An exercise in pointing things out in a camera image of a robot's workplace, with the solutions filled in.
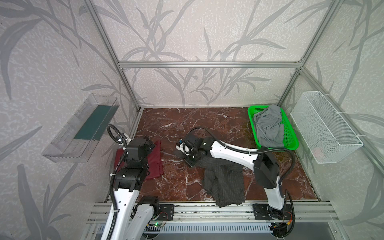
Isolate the aluminium cage frame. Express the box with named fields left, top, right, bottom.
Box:
left=83, top=0, right=384, bottom=175

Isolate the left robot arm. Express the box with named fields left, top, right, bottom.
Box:
left=101, top=137, right=159, bottom=240

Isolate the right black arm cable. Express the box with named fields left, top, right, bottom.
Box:
left=181, top=127, right=297, bottom=238

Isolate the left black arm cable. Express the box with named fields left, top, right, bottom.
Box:
left=105, top=124, right=129, bottom=240

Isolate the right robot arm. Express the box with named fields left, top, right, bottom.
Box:
left=176, top=133, right=296, bottom=220

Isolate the green plastic basket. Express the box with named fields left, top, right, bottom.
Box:
left=248, top=105, right=299, bottom=151

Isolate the light grey shirt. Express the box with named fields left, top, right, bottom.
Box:
left=253, top=105, right=285, bottom=148

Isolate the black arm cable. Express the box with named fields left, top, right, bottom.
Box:
left=105, top=124, right=129, bottom=240
left=181, top=127, right=297, bottom=238

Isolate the clear plastic wall bin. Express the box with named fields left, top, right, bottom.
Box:
left=42, top=94, right=120, bottom=163

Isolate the maroon folded shirt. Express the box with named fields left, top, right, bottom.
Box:
left=114, top=140, right=164, bottom=181

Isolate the dark grey striped shirt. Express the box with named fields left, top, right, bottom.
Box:
left=173, top=149, right=246, bottom=208

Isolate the white wire wall basket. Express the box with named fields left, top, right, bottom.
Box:
left=291, top=91, right=364, bottom=164

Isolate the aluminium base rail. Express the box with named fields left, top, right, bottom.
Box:
left=86, top=200, right=340, bottom=224

